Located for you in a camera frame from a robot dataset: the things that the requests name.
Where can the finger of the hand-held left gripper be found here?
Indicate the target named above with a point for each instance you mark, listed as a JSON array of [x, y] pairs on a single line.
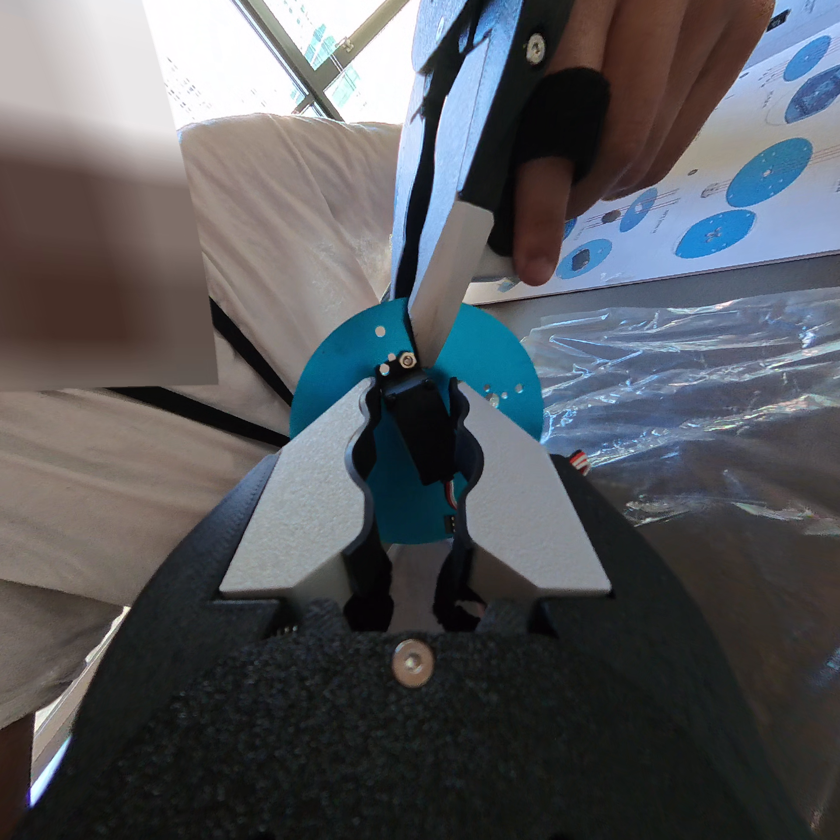
[[410, 164], [459, 229]]

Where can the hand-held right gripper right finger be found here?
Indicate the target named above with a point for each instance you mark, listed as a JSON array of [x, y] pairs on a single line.
[[531, 518]]

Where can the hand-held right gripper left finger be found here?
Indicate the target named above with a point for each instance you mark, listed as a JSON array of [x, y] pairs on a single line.
[[302, 518]]

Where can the blue round metal plate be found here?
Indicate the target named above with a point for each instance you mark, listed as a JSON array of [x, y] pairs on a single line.
[[341, 354]]

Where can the dark grey desk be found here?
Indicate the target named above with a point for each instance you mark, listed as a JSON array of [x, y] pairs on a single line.
[[754, 590]]

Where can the person's left hand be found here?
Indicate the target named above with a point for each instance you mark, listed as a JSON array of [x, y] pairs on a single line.
[[656, 79]]

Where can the large glass window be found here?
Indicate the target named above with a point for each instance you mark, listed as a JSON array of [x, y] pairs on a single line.
[[262, 52]]

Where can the clear plastic bag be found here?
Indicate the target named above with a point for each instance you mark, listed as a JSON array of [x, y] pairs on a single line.
[[689, 394]]

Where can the white instruction sheet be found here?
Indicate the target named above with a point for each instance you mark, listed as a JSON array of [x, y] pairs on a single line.
[[754, 210]]

